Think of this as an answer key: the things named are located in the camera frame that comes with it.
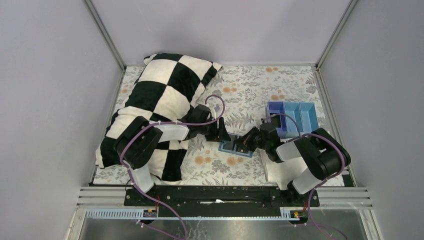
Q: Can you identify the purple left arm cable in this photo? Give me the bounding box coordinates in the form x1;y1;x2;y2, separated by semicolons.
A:
119;94;227;240

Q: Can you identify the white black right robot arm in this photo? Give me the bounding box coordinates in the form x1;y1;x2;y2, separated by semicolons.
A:
234;122;351;197

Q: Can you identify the white folded towel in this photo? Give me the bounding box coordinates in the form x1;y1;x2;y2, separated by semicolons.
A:
259;149;307;191

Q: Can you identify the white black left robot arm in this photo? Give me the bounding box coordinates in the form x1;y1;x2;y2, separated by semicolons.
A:
113;104;231;193

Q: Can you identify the dark grey credit card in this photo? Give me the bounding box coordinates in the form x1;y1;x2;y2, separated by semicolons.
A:
235;144;253;158

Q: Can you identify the aluminium frame rail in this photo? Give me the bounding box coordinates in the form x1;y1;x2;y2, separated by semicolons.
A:
67;186;383;240

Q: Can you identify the black white checkered pillow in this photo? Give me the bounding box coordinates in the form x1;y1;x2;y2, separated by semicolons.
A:
95;53;222;185

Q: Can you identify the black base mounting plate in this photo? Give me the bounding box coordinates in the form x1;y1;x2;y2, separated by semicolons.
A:
124;185;320;218

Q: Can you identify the blue three-compartment tray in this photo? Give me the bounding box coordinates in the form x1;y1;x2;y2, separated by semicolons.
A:
265;101;319;139

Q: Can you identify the black credit card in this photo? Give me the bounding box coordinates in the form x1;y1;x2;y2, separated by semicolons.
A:
222;134;239;151

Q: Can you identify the blue card holder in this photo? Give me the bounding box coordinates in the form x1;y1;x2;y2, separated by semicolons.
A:
218;133;253;158

